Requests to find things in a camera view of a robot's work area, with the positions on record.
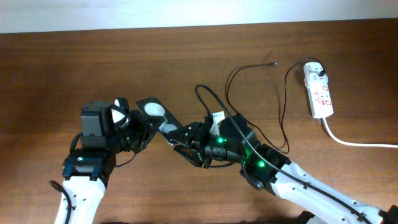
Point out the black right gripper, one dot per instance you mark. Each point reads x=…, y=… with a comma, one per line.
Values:
x=199, y=131

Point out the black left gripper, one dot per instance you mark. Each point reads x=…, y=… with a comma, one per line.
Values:
x=146, y=127

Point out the black smartphone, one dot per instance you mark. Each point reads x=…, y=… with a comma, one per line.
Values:
x=152, y=108

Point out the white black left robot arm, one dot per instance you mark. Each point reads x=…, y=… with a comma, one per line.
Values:
x=107, y=129

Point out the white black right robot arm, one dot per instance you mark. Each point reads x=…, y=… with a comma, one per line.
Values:
x=264, y=168

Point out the white usb charger plug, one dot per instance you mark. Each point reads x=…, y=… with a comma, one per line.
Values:
x=315, y=74

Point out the white power strip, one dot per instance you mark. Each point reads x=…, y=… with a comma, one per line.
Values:
x=320, y=101

